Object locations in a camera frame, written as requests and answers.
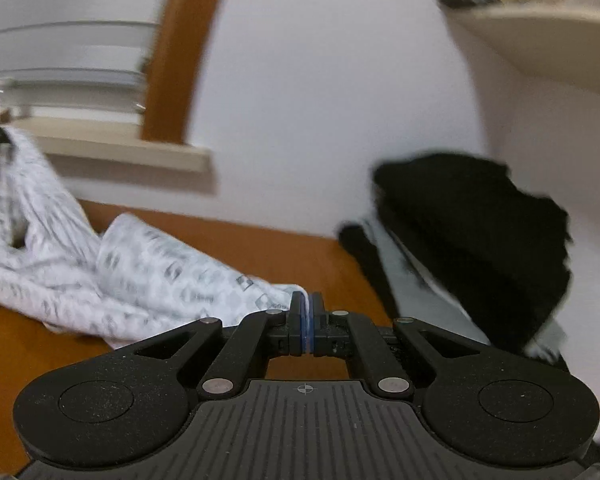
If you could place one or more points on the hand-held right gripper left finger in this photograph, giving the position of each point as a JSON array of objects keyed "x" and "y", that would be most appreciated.
[{"x": 298, "y": 327}]

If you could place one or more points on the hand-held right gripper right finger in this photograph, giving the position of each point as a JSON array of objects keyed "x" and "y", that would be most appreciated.
[{"x": 316, "y": 327}]

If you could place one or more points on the thick black folded garment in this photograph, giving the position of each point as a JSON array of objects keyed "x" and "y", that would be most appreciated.
[{"x": 470, "y": 230}]

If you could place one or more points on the thin black folded garment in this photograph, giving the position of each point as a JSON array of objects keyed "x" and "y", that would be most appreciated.
[{"x": 365, "y": 255}]

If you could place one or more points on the cream wall shelf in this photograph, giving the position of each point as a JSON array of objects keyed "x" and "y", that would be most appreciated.
[{"x": 545, "y": 45}]

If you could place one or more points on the white window blinds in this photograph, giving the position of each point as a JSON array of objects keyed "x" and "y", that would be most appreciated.
[{"x": 65, "y": 35}]

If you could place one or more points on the white patterned garment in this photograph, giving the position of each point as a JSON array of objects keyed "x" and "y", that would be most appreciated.
[{"x": 130, "y": 270}]

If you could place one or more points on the wooden window frame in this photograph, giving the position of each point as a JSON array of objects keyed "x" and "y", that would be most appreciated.
[{"x": 180, "y": 50}]

